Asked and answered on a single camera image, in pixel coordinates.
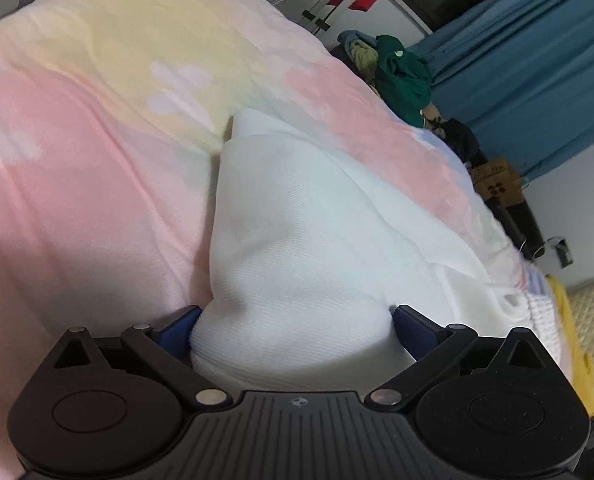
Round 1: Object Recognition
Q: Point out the white knit garment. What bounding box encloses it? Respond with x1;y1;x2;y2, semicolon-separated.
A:
191;108;563;394

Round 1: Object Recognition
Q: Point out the yellow cloth bed edge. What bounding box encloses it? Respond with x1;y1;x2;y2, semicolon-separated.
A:
547;274;594;417

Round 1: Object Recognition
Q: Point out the brown cardboard box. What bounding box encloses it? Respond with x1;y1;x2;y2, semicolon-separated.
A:
471;157;525;207

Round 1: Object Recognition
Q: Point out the black clothing pile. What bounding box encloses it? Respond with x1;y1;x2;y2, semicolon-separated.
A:
426;118;480;164

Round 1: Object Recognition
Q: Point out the pastel pink bed blanket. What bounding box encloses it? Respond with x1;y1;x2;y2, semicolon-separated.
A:
0;0;532;479

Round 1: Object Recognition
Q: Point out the green clothing pile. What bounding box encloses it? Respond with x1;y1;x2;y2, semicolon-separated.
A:
337;30;431;128

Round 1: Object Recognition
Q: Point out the blue curtain right panel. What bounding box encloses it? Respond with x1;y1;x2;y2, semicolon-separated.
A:
411;0;594;180

